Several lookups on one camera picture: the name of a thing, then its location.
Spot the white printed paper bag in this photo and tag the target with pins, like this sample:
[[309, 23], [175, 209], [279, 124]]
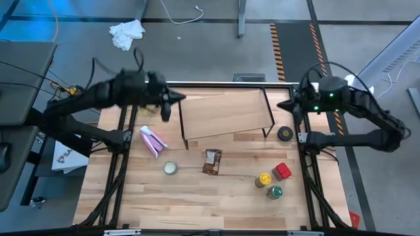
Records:
[[70, 162]]

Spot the black round disc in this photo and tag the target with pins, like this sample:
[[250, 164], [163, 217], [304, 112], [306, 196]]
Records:
[[285, 133]]

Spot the silver metal bracket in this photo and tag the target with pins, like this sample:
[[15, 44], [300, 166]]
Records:
[[122, 232], [305, 233]]

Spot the grey table leg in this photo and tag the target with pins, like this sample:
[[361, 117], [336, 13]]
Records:
[[241, 18], [141, 10]]

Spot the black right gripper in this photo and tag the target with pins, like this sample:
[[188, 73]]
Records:
[[305, 100]]

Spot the white tower fan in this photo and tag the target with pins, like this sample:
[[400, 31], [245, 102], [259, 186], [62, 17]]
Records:
[[393, 55]]

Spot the grey desk top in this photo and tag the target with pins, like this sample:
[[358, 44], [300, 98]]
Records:
[[23, 78], [24, 147]]

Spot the black computer mouse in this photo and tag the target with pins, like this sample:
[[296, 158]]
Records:
[[4, 157]]

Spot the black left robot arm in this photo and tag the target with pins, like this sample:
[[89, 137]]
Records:
[[98, 95]]

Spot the small round candle tin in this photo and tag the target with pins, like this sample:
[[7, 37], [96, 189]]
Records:
[[170, 168]]

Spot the white crumpled cloth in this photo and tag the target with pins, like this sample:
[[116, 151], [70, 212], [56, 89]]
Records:
[[126, 32]]

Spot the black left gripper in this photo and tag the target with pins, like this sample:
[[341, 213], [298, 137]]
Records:
[[155, 90]]

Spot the wooden shelf black metal legs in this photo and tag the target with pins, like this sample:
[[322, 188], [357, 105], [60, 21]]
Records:
[[226, 113]]

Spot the red box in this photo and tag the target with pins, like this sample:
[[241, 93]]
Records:
[[281, 171]]

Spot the pink white stapler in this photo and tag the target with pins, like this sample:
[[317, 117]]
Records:
[[152, 141]]

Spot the small black floor clamp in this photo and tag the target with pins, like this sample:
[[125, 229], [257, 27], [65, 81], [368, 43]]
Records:
[[37, 200]]

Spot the brown spice pouch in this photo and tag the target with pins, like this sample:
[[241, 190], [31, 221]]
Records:
[[212, 161]]

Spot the green lid spice jar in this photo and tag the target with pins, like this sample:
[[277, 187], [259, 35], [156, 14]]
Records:
[[274, 192]]

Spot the red corner tag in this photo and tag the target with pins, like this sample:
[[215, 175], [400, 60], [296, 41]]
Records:
[[354, 219]]

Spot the yellow lid spice jar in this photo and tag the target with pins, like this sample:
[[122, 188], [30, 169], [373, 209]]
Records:
[[262, 180]]

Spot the grey floor outlet box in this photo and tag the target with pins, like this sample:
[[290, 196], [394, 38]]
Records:
[[249, 77]]

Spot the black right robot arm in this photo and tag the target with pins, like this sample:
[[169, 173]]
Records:
[[361, 137]]

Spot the grey desk foot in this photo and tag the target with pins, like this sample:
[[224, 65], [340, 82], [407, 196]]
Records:
[[414, 101]]

